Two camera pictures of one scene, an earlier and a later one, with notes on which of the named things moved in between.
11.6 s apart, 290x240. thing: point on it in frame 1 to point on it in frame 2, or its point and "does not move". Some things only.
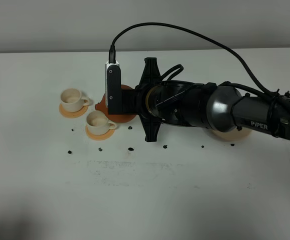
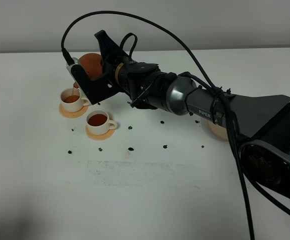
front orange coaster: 100,137 does not move
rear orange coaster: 72,115 does not move
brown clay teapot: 102,107 to 92,64
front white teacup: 97,123 does not move
